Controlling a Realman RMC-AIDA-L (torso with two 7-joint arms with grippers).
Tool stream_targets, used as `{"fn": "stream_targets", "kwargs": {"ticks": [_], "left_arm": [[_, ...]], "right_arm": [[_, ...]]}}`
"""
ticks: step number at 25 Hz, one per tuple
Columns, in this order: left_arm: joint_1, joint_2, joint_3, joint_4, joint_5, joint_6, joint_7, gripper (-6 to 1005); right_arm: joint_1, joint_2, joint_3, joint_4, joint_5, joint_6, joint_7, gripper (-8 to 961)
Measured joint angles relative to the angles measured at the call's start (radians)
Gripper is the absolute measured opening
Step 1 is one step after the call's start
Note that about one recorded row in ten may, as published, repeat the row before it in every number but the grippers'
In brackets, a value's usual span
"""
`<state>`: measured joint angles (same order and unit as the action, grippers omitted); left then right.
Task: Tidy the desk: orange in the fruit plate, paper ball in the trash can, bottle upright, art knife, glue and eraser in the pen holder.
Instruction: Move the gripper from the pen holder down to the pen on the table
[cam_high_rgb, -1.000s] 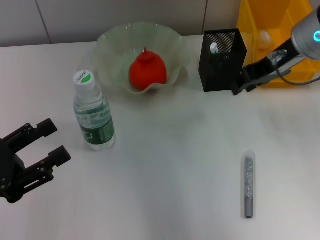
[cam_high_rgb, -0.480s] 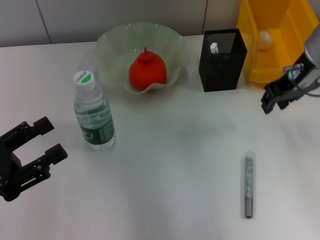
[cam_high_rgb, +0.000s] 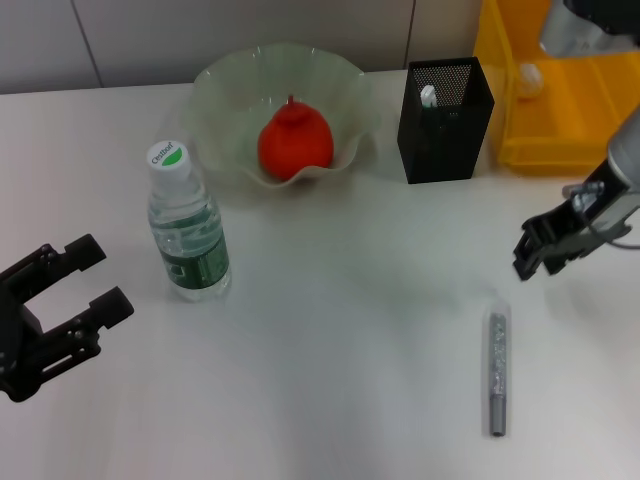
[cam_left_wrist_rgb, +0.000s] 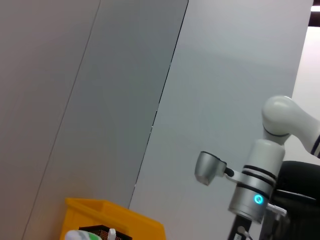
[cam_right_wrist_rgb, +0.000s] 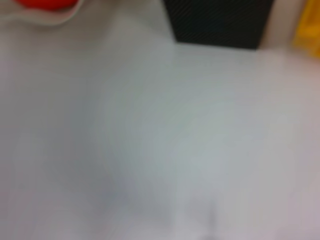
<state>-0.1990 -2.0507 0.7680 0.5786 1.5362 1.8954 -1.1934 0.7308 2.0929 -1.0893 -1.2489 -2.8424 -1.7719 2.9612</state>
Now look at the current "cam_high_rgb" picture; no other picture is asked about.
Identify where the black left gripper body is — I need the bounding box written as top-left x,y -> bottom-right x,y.
0,272 -> 49,404

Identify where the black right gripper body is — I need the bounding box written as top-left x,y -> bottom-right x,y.
522,158 -> 640,251

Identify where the clear water bottle green label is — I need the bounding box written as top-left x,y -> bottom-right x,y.
146,141 -> 233,303

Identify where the grey marker pen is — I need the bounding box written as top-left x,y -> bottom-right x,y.
482,312 -> 510,439

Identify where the white paper ball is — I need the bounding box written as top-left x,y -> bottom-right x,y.
517,62 -> 545,100

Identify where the translucent green wavy fruit plate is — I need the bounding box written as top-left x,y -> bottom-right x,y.
179,42 -> 381,191

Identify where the black mesh pen holder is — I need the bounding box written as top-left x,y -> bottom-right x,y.
397,56 -> 496,185

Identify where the yellow plastic storage bin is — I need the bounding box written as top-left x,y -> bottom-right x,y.
472,0 -> 640,176

